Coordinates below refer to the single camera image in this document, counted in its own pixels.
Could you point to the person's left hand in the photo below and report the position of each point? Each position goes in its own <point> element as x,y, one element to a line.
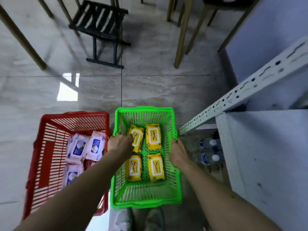
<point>119,144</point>

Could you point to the wooden table leg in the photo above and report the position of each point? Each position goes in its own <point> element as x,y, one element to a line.
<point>61,18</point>
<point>22,38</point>

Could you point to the black folding stool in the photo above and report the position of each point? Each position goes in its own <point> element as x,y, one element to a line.
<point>99,21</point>

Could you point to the person's right fingers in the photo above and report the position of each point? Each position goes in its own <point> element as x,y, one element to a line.
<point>173,145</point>

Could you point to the red plastic basket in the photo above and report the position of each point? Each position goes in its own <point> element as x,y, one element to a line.
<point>48,165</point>

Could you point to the person's left forearm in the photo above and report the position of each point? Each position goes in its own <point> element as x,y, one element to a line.
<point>79,194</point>

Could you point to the person's right shoe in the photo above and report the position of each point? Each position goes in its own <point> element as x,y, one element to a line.
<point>154,221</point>

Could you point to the white shelf board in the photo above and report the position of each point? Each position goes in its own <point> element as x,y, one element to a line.
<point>269,165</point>
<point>269,40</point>

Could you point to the yellow wipes packet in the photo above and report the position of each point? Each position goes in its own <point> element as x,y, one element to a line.
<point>138,139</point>
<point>156,167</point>
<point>153,137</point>
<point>134,168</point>

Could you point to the green plastic basket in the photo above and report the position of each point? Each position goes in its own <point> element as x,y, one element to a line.
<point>146,192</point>

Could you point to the wooden chair leg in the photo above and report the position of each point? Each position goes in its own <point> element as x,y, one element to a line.
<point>182,38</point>
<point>238,25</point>
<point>170,9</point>
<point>196,31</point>

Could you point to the person's left fingers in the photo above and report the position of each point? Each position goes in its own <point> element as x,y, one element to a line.
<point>127,138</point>

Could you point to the person's right forearm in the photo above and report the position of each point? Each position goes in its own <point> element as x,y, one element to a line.
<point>216,199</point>

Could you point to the person's shoe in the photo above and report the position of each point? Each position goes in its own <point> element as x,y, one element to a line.
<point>122,221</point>
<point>154,221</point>

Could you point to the person's left shoe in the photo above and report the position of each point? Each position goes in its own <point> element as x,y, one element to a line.
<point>122,221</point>

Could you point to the pink wipes packet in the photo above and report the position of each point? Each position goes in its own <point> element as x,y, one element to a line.
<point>71,175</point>
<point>78,149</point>
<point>95,145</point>

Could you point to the white perforated shelf post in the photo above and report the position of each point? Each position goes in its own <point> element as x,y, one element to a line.
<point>240,90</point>

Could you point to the person's right hand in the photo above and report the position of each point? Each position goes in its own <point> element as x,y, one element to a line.
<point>179,155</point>

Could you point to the cardboard box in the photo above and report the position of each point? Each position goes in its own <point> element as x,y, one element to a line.
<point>215,172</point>

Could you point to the clear water bottle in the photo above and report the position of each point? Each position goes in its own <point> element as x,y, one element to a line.
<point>208,157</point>
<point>208,143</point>

